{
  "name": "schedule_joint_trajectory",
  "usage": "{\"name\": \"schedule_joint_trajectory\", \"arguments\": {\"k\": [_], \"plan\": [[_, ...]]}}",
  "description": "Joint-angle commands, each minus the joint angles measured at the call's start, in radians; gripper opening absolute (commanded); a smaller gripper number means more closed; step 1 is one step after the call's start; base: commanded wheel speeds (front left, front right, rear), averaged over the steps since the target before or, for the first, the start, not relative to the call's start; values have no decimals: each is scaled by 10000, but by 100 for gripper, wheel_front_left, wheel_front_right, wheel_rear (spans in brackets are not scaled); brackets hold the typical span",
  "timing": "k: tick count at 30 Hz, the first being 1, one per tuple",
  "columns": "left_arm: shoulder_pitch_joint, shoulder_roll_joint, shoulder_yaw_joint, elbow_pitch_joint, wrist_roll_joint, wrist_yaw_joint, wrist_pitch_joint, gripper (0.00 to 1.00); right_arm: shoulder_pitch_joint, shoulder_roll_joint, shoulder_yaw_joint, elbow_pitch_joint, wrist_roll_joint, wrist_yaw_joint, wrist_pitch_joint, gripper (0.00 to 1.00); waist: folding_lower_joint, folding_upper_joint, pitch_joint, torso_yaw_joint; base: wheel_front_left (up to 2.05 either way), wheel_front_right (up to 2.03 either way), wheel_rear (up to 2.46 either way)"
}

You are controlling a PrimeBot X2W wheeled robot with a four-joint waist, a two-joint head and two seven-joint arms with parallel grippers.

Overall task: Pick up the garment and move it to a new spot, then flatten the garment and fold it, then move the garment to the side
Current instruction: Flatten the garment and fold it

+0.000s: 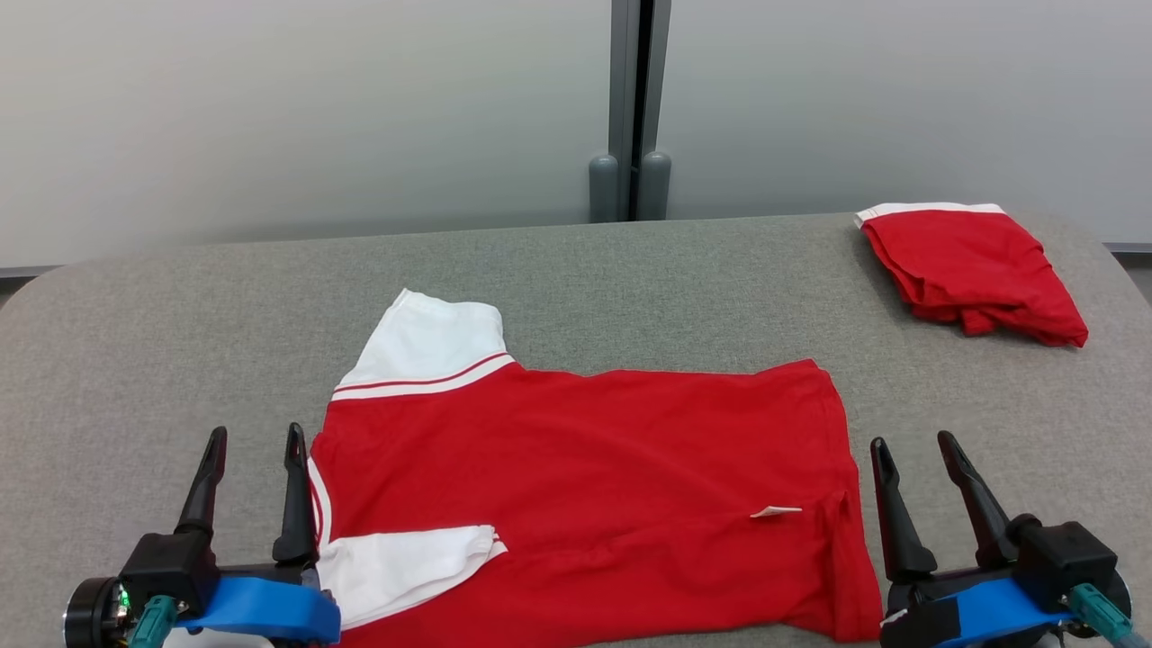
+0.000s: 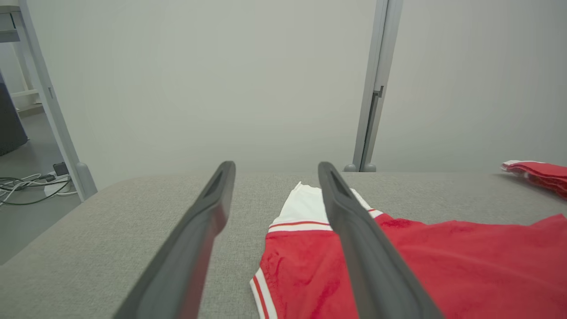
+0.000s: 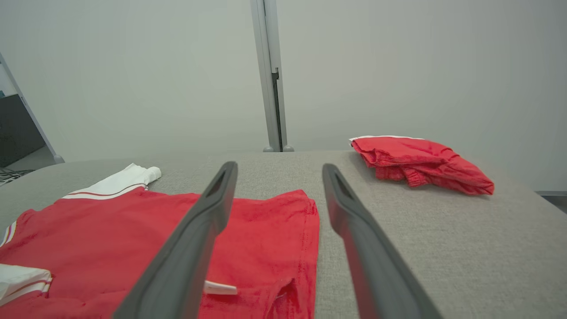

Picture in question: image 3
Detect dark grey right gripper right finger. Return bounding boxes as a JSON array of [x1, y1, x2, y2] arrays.
[[322, 163, 443, 319]]

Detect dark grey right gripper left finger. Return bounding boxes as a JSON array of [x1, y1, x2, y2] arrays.
[[113, 161, 238, 319]]

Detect red basketball jersey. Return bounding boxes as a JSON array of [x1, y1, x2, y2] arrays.
[[0, 163, 320, 319]]

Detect red shorts with white stripe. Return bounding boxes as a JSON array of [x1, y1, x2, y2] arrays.
[[349, 135, 495, 196]]

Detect dark cabinet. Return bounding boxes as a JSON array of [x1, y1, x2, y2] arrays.
[[0, 94, 46, 168]]

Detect cables on floor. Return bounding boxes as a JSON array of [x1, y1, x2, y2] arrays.
[[0, 168, 35, 185]]

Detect grey metal frame leg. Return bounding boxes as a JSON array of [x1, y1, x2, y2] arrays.
[[0, 53, 65, 164]]

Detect grey partition post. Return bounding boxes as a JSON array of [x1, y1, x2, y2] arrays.
[[250, 0, 288, 152]]

